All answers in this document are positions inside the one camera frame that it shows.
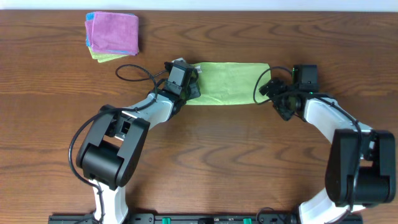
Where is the green microfiber cloth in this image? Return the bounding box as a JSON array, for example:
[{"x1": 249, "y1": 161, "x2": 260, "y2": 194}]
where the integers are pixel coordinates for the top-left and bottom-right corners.
[{"x1": 187, "y1": 62, "x2": 271, "y2": 106}]

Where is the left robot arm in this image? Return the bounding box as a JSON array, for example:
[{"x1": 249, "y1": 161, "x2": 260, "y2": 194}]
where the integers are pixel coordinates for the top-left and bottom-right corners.
[{"x1": 70, "y1": 67, "x2": 200, "y2": 223}]

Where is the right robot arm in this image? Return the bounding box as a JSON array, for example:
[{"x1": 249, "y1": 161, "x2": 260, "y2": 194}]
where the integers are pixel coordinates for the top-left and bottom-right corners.
[{"x1": 254, "y1": 78, "x2": 396, "y2": 223}]

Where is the pink folded cloth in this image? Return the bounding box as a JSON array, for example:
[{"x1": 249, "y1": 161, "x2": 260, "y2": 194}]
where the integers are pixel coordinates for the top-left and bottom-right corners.
[{"x1": 84, "y1": 11, "x2": 140, "y2": 57}]

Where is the green folded cloth in stack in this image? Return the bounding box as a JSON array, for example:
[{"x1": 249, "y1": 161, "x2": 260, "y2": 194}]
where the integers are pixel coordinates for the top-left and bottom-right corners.
[{"x1": 88, "y1": 47, "x2": 127, "y2": 63}]

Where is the blue folded cloth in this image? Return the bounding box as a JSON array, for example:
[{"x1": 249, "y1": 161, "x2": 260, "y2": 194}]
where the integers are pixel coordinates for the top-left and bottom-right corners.
[{"x1": 85, "y1": 12, "x2": 137, "y2": 55}]

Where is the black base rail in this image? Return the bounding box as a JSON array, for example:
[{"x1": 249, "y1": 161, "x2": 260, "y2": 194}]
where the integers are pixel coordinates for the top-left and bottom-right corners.
[{"x1": 48, "y1": 212, "x2": 363, "y2": 224}]

